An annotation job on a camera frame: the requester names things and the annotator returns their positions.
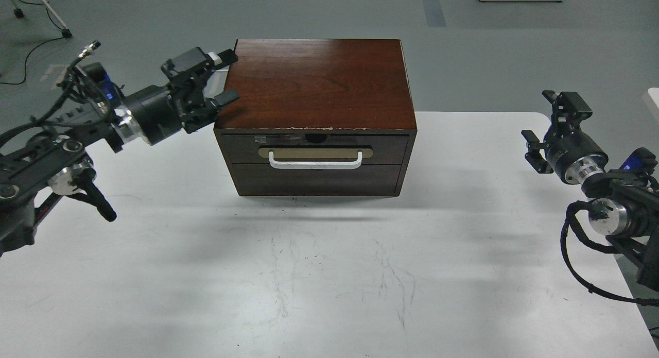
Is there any wheeled stand legs background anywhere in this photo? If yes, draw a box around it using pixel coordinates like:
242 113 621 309
10 0 73 38

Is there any wooden drawer with white handle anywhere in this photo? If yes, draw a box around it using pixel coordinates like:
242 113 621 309
216 133 415 168

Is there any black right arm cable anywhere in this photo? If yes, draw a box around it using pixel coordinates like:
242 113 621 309
560 201 659 308

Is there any black floor cable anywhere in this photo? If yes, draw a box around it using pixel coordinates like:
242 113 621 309
0 0 63 85

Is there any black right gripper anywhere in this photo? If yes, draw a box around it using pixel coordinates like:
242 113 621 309
521 90 608 185

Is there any dark wooden drawer cabinet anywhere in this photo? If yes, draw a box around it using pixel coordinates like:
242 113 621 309
214 39 417 197

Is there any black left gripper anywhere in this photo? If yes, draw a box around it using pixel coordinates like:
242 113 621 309
123 48 239 145

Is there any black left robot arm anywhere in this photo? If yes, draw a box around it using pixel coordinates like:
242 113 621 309
1 41 239 253

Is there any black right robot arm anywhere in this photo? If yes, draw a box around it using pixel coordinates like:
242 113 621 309
521 90 658 306

